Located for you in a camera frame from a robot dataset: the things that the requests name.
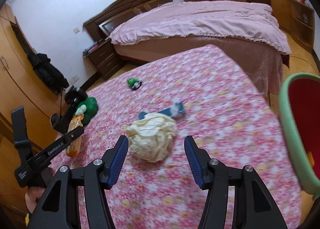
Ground biscuit packet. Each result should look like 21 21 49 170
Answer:
66 115 84 158

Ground orange plastic bag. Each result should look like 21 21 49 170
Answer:
307 151 315 169

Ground large cream plastic bag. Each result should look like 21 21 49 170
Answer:
126 113 177 163

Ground left hand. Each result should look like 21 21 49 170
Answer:
25 187 46 213

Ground wooden wardrobe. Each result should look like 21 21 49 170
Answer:
0 3 68 165

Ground black hanging jacket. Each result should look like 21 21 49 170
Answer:
27 52 69 94

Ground red bin with green rim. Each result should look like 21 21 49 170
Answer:
278 73 319 200

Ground small green toy car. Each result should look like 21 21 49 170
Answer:
127 78 143 91

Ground dark wooden nightstand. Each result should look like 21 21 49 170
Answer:
83 39 124 80

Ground brown bed base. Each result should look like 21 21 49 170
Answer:
114 36 291 96

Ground dark wooden headboard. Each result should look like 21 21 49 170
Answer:
83 0 172 42

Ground pink bed quilt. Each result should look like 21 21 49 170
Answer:
109 0 291 52

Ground wooden cabinet desk unit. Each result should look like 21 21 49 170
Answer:
180 0 316 54

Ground black suction mount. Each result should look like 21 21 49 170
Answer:
50 86 88 134

